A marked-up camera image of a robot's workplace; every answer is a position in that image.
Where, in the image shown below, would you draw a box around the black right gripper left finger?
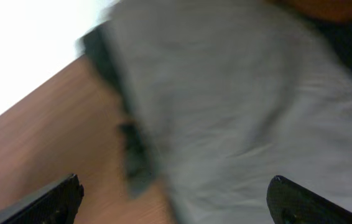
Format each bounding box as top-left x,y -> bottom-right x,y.
0,174 -> 84,224

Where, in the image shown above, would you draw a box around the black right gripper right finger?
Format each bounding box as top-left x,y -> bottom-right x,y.
266,175 -> 352,224

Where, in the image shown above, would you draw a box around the grey shorts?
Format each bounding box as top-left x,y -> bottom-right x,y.
81,0 -> 352,223

